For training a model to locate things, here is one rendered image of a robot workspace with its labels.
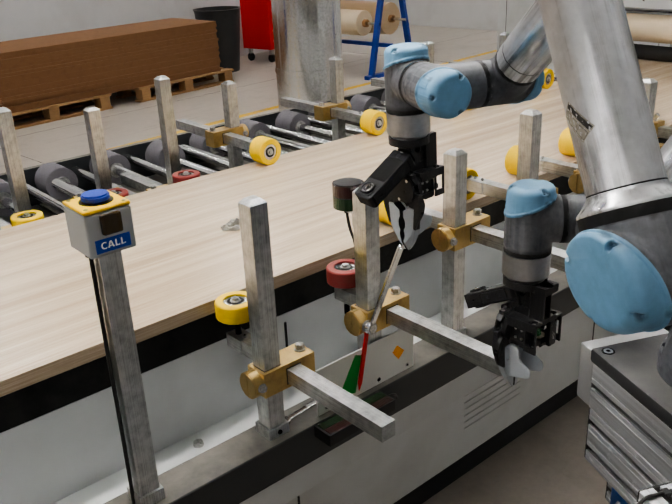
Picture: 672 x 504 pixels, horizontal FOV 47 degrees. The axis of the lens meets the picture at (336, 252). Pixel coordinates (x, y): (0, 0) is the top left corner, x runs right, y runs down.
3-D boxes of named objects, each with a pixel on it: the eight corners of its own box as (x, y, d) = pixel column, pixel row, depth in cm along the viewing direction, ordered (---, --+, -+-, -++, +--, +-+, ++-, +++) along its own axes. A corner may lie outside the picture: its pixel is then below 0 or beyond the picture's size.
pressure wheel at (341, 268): (373, 313, 165) (372, 263, 161) (345, 326, 161) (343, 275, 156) (348, 301, 171) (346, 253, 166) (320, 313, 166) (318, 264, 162)
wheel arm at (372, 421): (396, 438, 125) (396, 416, 124) (381, 448, 123) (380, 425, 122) (241, 343, 156) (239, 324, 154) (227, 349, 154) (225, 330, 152)
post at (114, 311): (165, 497, 129) (125, 246, 111) (139, 512, 126) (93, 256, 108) (152, 484, 132) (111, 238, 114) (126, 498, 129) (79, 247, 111)
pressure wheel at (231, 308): (262, 339, 157) (258, 287, 153) (258, 359, 150) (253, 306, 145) (223, 340, 157) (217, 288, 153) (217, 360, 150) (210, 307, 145)
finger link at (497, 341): (498, 371, 130) (500, 324, 127) (491, 367, 131) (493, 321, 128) (515, 360, 133) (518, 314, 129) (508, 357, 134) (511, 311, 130)
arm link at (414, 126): (408, 118, 129) (374, 111, 135) (409, 145, 131) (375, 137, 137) (439, 109, 133) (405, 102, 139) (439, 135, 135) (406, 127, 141)
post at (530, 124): (530, 305, 189) (542, 109, 171) (521, 310, 187) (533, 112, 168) (518, 300, 192) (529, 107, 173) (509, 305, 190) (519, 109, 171)
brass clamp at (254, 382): (318, 375, 144) (316, 352, 142) (258, 405, 136) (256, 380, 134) (297, 363, 148) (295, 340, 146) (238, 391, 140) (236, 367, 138)
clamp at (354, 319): (410, 316, 158) (409, 294, 156) (361, 340, 150) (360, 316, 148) (390, 307, 162) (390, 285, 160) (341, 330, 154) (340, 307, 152)
